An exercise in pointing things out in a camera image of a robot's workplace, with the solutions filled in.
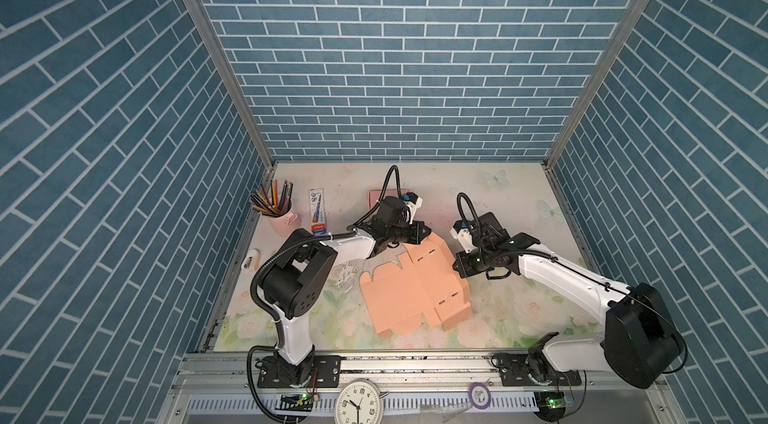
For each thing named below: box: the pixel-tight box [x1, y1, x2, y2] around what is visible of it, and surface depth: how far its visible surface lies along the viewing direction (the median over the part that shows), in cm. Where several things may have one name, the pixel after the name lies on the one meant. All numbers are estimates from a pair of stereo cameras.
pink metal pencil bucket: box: [268, 195, 301, 237], surface depth 96 cm
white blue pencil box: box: [309, 188, 327, 236], surface depth 107 cm
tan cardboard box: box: [360, 232, 472, 338], surface depth 88 cm
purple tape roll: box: [468, 382, 492, 410], surface depth 72 cm
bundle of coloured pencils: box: [249, 179, 293, 217], surface depth 95 cm
